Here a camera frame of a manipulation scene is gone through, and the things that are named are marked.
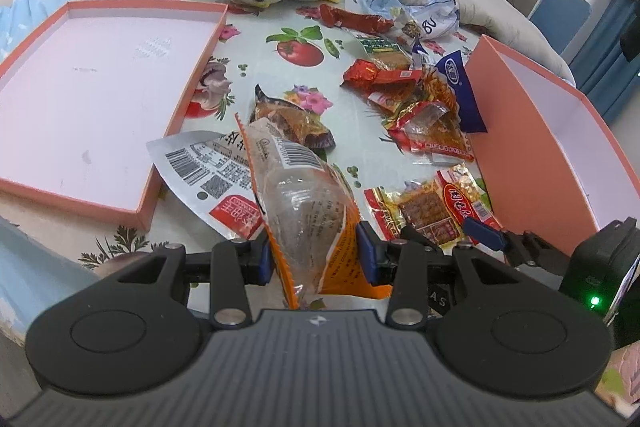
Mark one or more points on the red yellow snack packet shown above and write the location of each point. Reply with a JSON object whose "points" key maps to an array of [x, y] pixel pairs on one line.
{"points": [[435, 208]]}

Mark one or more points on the large pink storage box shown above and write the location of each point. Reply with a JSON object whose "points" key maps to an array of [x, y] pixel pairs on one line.
{"points": [[550, 163]]}

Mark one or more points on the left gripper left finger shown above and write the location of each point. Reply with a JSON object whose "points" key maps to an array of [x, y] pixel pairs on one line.
{"points": [[227, 268]]}

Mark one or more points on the red foil snack packet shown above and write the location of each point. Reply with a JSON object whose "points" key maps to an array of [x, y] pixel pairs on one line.
{"points": [[366, 78]]}

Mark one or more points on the blue chair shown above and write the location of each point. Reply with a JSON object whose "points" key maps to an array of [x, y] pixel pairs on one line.
{"points": [[560, 20]]}

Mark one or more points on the red orange spicy snack packet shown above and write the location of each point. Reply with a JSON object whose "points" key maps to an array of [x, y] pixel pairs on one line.
{"points": [[428, 121]]}

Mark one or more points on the brown dried-meat snack packet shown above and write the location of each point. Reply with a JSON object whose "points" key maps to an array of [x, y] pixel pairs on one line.
{"points": [[293, 122]]}

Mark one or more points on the orange clear snack bag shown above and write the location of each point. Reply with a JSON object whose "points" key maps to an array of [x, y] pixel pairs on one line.
{"points": [[310, 217]]}

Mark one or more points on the pink box lid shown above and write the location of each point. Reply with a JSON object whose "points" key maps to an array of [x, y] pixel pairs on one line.
{"points": [[88, 89]]}

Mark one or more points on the blue curtain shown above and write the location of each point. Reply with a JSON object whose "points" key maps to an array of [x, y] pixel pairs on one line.
{"points": [[600, 70]]}

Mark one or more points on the dark blue snack wrapper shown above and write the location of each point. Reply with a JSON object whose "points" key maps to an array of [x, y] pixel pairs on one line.
{"points": [[452, 68]]}

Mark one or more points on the white blue crumpled bag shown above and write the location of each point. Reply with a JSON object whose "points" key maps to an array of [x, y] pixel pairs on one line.
{"points": [[431, 20]]}

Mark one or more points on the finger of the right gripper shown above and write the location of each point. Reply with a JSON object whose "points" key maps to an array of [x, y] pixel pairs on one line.
{"points": [[484, 234]]}

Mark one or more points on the red long snack packet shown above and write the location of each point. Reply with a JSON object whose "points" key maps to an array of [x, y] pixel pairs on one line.
{"points": [[370, 24]]}

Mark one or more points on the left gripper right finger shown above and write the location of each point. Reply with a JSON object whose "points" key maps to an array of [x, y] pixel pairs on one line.
{"points": [[426, 283]]}

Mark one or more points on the green white biscuit packet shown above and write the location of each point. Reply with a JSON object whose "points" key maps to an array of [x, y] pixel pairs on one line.
{"points": [[383, 53]]}

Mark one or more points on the silver barcode snack packet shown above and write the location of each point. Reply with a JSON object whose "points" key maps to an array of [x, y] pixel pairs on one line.
{"points": [[209, 173]]}

